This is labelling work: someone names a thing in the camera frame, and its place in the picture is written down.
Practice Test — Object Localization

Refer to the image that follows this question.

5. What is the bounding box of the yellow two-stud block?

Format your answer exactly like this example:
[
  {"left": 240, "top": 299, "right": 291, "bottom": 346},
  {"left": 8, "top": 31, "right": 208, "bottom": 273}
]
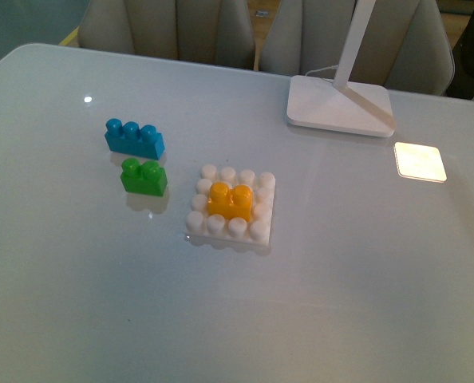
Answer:
[{"left": 207, "top": 182, "right": 253, "bottom": 222}]

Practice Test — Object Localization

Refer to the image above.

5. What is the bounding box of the white lamp cable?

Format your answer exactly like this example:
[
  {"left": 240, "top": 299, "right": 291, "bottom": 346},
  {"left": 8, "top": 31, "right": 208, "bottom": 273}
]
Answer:
[{"left": 303, "top": 65, "right": 338, "bottom": 77}]

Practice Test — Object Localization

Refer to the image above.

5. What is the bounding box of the white studded base plate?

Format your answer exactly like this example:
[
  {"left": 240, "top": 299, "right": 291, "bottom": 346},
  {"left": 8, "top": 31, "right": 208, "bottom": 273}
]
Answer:
[{"left": 185, "top": 164, "right": 276, "bottom": 246}]

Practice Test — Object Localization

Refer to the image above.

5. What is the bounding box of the white desk lamp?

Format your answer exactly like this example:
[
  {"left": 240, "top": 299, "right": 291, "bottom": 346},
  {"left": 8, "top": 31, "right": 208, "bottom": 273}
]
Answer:
[{"left": 286, "top": 1, "right": 396, "bottom": 137}]

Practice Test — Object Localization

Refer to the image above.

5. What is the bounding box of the beige chair right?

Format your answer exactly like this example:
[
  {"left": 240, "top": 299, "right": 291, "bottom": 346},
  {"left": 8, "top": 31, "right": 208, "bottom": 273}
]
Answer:
[{"left": 259, "top": 0, "right": 455, "bottom": 96}]

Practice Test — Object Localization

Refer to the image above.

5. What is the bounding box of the beige chair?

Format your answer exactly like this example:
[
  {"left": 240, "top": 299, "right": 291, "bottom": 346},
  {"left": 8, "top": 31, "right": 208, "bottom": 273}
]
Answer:
[
  {"left": 78, "top": 0, "right": 255, "bottom": 69},
  {"left": 259, "top": 0, "right": 455, "bottom": 96}
]

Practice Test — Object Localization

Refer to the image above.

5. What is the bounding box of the blue three-stud block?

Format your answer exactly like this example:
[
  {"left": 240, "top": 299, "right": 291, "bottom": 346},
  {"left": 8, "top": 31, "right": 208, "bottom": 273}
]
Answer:
[{"left": 105, "top": 118, "right": 165, "bottom": 160}]

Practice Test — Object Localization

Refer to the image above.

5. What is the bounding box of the green two-stud block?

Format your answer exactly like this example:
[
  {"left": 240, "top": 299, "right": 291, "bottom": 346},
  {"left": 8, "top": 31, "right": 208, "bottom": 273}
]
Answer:
[{"left": 120, "top": 158, "right": 168, "bottom": 196}]

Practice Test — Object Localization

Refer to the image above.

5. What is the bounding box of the beige chair left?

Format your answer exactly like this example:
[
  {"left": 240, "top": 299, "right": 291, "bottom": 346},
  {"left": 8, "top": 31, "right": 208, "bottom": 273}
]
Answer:
[{"left": 78, "top": 0, "right": 255, "bottom": 69}]

